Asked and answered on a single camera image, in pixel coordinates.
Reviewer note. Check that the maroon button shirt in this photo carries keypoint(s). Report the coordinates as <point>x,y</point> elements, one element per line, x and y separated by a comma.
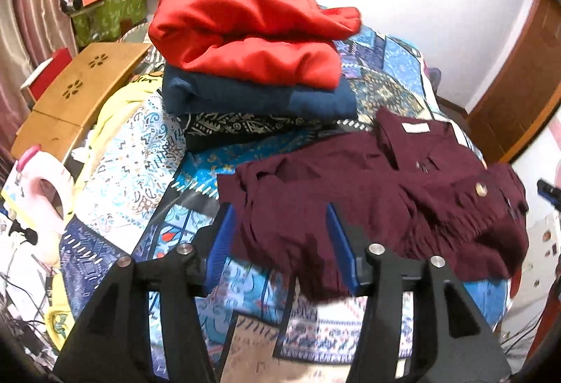
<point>372,199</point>

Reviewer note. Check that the striped red curtain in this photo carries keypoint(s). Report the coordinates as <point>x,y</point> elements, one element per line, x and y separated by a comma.
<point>30,10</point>

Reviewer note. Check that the blue patchwork bedspread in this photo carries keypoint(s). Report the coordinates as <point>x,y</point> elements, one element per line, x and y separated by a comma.
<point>131,164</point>

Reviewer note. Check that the navy blue folded garment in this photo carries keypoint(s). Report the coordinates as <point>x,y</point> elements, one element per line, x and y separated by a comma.
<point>245,96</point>

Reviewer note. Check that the wooden lap desk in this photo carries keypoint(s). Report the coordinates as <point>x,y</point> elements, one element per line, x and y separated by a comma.
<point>79,94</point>

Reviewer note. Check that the red folded garment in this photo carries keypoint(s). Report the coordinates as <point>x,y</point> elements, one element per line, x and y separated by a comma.
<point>245,28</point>

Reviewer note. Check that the brown wooden door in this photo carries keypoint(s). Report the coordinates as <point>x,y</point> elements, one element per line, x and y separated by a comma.
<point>521,94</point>

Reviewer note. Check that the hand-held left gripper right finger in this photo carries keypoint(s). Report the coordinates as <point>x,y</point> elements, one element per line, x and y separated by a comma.
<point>341,247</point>

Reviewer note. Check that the dark patterned folded garment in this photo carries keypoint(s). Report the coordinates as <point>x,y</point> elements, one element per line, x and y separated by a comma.
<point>245,129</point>

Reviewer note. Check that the red box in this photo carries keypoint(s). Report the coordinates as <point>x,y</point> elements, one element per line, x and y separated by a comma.
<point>48,74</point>

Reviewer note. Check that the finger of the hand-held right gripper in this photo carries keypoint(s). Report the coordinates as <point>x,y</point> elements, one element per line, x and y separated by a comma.
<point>548,191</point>

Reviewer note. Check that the yellow cloth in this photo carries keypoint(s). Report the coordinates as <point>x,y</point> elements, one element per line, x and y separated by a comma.
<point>109,116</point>

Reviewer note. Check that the green patterned storage box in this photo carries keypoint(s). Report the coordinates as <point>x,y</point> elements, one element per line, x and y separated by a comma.
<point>109,17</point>

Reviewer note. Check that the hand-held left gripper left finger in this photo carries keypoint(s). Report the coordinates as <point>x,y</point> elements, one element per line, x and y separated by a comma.
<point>220,236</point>

